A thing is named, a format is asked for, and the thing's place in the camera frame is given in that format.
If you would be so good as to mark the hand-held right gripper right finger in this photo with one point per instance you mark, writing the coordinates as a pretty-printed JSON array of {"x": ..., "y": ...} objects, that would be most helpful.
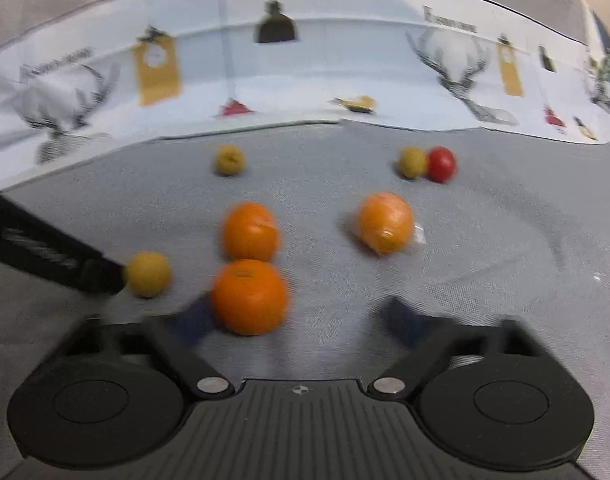
[{"x": 404, "y": 321}]

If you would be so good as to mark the white printed sheet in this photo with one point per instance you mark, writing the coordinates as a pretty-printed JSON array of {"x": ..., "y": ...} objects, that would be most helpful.
[{"x": 335, "y": 60}]

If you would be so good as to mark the yellow-brown longan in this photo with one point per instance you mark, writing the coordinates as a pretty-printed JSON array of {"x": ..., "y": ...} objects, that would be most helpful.
[
  {"x": 412, "y": 162},
  {"x": 229, "y": 160},
  {"x": 148, "y": 274}
]

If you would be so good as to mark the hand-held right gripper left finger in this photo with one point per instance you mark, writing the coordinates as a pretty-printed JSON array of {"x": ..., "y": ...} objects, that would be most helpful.
[{"x": 189, "y": 324}]

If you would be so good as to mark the grey bed cover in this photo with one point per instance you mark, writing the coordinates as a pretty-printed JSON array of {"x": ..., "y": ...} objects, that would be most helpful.
[{"x": 485, "y": 260}]

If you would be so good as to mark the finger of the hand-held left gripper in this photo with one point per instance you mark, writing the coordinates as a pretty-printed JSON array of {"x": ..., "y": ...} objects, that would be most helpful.
[{"x": 45, "y": 250}]

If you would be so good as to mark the plastic-wrapped orange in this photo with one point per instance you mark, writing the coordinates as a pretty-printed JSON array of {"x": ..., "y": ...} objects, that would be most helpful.
[{"x": 385, "y": 222}]

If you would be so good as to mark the red cherry tomato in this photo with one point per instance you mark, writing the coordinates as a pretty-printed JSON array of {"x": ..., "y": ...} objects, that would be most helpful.
[{"x": 443, "y": 164}]

